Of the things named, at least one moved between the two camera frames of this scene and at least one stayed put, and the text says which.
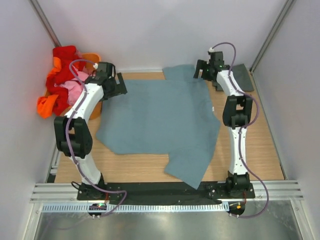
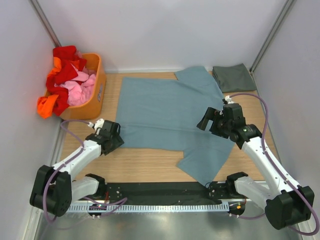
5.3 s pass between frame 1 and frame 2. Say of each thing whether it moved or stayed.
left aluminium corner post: stayed
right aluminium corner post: stayed
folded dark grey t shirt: stayed
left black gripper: moved
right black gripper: moved
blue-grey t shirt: moved
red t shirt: stayed
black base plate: stayed
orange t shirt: stayed
